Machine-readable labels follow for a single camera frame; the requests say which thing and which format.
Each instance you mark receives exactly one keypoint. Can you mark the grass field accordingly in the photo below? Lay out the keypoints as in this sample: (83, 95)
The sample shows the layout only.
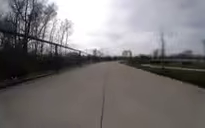
(193, 77)

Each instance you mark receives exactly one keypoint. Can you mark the pale path across grass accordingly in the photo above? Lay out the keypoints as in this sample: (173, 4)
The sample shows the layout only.
(176, 68)

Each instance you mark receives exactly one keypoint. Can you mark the dark row of bushes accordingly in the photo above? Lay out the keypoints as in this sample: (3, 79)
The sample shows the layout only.
(26, 65)

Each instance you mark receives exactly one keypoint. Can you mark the dark verge strip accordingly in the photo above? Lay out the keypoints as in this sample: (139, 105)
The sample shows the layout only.
(13, 82)

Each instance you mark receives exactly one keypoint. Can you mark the row of tall bare trees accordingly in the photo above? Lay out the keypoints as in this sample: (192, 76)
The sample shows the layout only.
(30, 26)

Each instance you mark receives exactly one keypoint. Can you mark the grey concrete path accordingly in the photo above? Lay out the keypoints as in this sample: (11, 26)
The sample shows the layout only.
(123, 96)

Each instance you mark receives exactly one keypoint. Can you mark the pole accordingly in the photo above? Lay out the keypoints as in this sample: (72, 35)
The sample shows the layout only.
(162, 48)

